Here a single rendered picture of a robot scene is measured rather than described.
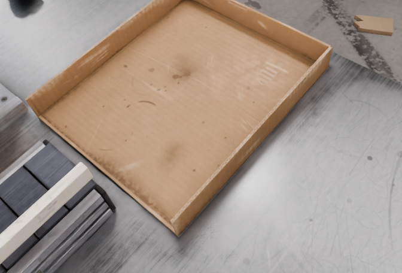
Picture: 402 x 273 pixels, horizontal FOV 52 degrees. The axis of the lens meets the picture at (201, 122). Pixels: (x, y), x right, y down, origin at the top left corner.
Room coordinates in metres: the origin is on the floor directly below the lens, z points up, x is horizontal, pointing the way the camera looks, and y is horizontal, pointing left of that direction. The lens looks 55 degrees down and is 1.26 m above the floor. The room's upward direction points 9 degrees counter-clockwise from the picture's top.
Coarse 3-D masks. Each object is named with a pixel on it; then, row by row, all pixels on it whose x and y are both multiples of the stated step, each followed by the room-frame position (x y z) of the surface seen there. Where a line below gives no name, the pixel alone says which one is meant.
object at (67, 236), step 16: (16, 160) 0.26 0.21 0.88; (0, 176) 0.24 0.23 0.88; (96, 192) 0.20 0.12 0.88; (80, 208) 0.19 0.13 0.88; (96, 208) 0.20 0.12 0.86; (112, 208) 0.20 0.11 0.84; (64, 224) 0.17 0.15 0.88; (80, 224) 0.18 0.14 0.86; (96, 224) 0.18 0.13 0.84; (48, 240) 0.16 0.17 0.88; (64, 240) 0.17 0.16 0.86; (80, 240) 0.17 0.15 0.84; (32, 256) 0.15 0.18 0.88; (48, 256) 0.15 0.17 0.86; (64, 256) 0.15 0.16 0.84; (16, 272) 0.13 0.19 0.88; (32, 272) 0.14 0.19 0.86; (48, 272) 0.14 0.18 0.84
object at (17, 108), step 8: (16, 96) 0.28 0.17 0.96; (8, 104) 0.27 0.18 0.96; (16, 104) 0.27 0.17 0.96; (24, 104) 0.27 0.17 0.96; (0, 112) 0.26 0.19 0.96; (8, 112) 0.26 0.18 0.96; (16, 112) 0.26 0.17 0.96; (24, 112) 0.26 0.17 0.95; (0, 120) 0.25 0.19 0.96; (8, 120) 0.25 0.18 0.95; (0, 128) 0.25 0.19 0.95
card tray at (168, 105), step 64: (192, 0) 0.54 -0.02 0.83; (128, 64) 0.42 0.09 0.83; (192, 64) 0.40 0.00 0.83; (256, 64) 0.38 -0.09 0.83; (320, 64) 0.34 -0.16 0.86; (64, 128) 0.33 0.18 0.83; (128, 128) 0.31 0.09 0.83; (192, 128) 0.29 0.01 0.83; (256, 128) 0.25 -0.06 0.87; (128, 192) 0.22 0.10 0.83; (192, 192) 0.21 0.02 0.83
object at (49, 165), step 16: (48, 144) 0.27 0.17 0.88; (32, 160) 0.25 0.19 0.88; (48, 160) 0.25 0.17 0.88; (64, 160) 0.25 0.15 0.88; (16, 176) 0.24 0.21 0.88; (32, 176) 0.23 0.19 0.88; (48, 176) 0.23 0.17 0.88; (64, 176) 0.23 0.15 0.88; (0, 192) 0.22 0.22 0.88; (16, 192) 0.22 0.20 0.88; (32, 192) 0.21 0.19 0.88; (80, 192) 0.20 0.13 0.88; (0, 208) 0.20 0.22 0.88; (16, 208) 0.20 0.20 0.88; (64, 208) 0.19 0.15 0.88; (0, 224) 0.18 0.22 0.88; (48, 224) 0.18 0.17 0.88; (32, 240) 0.16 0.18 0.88; (16, 256) 0.15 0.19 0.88; (0, 272) 0.13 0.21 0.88
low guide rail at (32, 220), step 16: (80, 176) 0.20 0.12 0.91; (48, 192) 0.19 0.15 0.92; (64, 192) 0.19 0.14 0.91; (32, 208) 0.18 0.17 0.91; (48, 208) 0.18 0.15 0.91; (16, 224) 0.16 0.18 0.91; (32, 224) 0.16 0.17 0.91; (0, 240) 0.15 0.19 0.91; (16, 240) 0.15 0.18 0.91; (0, 256) 0.14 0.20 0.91
